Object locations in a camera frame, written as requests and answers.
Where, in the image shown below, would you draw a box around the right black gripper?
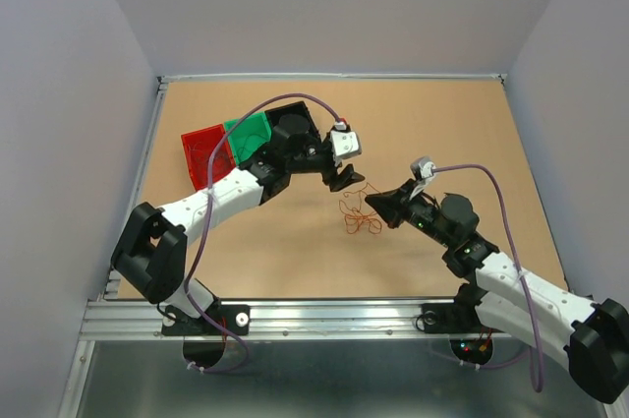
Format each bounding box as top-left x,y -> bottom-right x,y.
363,178 -> 453,248

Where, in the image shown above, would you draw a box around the orange black wire ball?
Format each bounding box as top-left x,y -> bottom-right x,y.
338,182 -> 382,235

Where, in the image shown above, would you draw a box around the black plastic bin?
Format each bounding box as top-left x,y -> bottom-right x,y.
264,101 -> 320,139

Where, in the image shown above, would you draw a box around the green plastic bin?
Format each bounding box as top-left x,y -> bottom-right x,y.
223,112 -> 271,165

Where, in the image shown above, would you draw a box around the wire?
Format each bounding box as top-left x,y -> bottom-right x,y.
235,132 -> 266,156

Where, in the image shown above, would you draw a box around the wires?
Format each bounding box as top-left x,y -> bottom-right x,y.
191,141 -> 233,178

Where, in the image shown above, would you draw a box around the red plastic bin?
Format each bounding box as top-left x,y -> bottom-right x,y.
181,124 -> 236,191

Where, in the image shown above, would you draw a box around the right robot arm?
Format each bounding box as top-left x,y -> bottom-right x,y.
365,180 -> 628,404

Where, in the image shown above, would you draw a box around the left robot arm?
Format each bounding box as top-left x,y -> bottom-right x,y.
111,114 -> 364,333

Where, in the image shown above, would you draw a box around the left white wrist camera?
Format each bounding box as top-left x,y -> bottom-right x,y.
329,119 -> 363,166

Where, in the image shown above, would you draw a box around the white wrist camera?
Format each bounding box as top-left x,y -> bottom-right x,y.
329,119 -> 363,166
409,156 -> 436,200

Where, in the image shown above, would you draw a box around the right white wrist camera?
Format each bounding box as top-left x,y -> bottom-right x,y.
409,156 -> 436,200

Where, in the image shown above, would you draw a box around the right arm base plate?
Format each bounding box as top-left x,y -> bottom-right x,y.
412,299 -> 489,336

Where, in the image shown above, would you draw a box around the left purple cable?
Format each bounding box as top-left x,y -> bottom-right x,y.
184,92 -> 348,374

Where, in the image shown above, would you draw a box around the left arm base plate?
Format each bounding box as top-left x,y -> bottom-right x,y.
156,303 -> 251,336

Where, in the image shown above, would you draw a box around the aluminium frame rail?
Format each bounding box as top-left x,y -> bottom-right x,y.
58,74 -> 620,418

